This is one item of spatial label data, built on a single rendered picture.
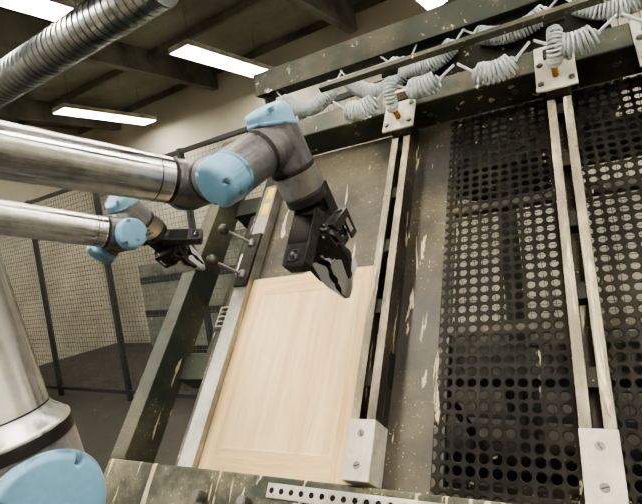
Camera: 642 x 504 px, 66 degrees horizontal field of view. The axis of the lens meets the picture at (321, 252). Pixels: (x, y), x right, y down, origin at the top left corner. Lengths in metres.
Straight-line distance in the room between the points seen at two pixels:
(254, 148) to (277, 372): 0.76
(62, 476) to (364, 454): 0.67
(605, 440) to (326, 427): 0.57
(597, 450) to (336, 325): 0.65
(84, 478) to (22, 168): 0.39
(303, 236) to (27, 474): 0.48
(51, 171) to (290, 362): 0.82
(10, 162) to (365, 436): 0.81
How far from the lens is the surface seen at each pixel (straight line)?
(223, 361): 1.46
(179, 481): 1.40
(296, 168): 0.79
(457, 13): 2.06
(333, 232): 0.83
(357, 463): 1.11
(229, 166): 0.71
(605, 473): 1.00
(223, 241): 1.87
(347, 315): 1.33
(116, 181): 0.78
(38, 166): 0.75
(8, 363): 0.58
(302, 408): 1.28
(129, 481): 1.52
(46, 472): 0.57
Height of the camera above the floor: 1.42
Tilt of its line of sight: 1 degrees down
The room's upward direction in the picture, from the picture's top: 9 degrees counter-clockwise
